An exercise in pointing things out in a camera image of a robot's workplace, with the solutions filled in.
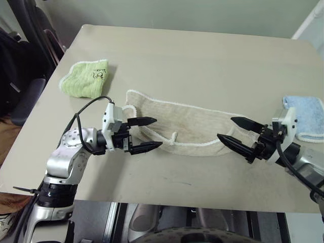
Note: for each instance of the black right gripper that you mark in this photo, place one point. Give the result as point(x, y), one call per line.
point(265, 146)

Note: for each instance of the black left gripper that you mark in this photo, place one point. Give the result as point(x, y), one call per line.
point(122, 139)

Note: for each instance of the beige towel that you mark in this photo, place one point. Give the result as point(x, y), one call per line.
point(189, 121)

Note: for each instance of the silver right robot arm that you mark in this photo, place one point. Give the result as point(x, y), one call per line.
point(308, 162)

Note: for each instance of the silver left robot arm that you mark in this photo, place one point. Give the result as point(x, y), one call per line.
point(60, 162)

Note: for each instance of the blue folded towel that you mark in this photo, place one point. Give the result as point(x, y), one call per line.
point(308, 111)

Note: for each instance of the green folded towel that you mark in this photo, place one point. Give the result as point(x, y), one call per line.
point(81, 81)

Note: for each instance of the silver rounded shell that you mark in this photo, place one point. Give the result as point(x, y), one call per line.
point(141, 220)

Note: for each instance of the dark dotted round disc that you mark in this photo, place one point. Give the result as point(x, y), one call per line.
point(172, 234)

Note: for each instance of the black office chair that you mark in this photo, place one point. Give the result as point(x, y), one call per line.
point(27, 101)

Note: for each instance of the black zip tie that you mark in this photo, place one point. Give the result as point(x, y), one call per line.
point(25, 190)

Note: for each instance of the white pipe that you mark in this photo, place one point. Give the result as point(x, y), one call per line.
point(307, 20)

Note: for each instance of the white patterned shoe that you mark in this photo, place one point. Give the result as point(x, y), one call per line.
point(7, 225)

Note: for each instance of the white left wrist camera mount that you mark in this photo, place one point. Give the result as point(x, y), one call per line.
point(108, 116)

